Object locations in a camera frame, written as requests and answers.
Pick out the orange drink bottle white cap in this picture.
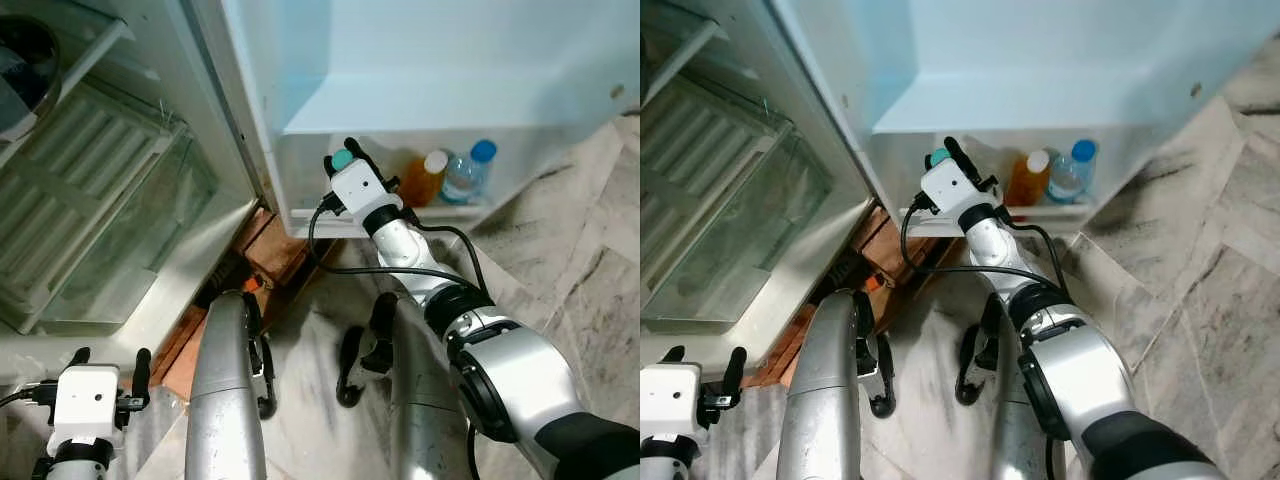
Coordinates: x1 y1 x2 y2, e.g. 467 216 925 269
399 149 452 209
1004 149 1054 209

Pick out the water bottle blue cap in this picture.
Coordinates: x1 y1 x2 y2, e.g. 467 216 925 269
1044 139 1099 207
440 139 499 207

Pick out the silver left robot leg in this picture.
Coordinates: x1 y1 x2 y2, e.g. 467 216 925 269
184 289 278 480
774 289 898 480

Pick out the silver robot leg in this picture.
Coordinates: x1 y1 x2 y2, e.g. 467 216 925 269
184 289 278 480
774 289 898 480
336 291 473 480
954 293 1078 480

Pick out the brown wooden platform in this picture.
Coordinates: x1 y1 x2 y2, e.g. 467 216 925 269
148 204 343 403
743 204 933 393

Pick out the clear crisper drawer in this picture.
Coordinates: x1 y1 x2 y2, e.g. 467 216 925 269
0 78 223 338
640 74 833 328

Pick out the refrigerator door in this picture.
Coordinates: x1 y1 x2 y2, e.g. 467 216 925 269
768 0 1280 243
188 0 641 243

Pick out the silver right robot leg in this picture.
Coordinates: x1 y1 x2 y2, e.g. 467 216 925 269
954 293 1078 480
336 291 473 480

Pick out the glass refrigerator shelf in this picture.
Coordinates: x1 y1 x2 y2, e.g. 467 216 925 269
0 18 138 168
640 14 728 108

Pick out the dark bowl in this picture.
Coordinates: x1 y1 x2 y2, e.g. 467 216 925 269
0 14 64 143

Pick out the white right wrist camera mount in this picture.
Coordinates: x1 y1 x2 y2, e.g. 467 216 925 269
327 162 394 217
917 159 992 215

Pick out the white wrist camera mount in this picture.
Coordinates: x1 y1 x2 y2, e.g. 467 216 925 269
51 364 124 448
917 159 992 215
327 162 394 217
640 361 708 448

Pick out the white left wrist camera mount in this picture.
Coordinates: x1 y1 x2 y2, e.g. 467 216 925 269
51 364 124 448
640 361 708 448

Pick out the white door shelf rail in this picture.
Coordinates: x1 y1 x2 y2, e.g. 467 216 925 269
278 124 623 238
878 124 1203 238

